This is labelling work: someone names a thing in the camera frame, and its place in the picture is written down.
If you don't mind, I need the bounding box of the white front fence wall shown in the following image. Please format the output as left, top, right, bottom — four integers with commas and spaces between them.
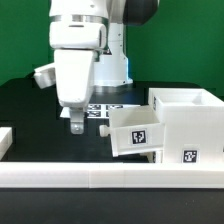
0, 162, 224, 189

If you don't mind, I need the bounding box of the white fence wall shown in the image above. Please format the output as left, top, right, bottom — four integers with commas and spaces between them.
0, 162, 224, 189
0, 127, 13, 160

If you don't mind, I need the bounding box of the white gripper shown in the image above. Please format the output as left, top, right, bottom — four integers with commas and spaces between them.
34, 50, 94, 134

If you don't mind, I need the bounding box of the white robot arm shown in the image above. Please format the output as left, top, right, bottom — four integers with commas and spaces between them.
34, 0, 160, 134

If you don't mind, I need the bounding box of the white left fence wall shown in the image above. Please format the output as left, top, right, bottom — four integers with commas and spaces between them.
0, 127, 13, 160

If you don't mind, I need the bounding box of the white drawer cabinet frame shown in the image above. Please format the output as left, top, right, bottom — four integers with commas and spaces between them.
142, 88, 224, 164

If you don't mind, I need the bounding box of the fiducial marker sheet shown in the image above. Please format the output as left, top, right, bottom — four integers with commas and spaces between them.
59, 103, 141, 120

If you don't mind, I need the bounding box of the white drawer box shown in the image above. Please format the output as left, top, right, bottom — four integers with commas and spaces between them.
99, 106, 165, 157

